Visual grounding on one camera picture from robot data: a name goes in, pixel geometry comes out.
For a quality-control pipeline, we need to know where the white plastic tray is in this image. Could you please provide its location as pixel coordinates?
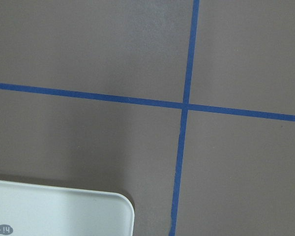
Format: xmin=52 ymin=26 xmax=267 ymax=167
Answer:
xmin=0 ymin=180 xmax=135 ymax=236

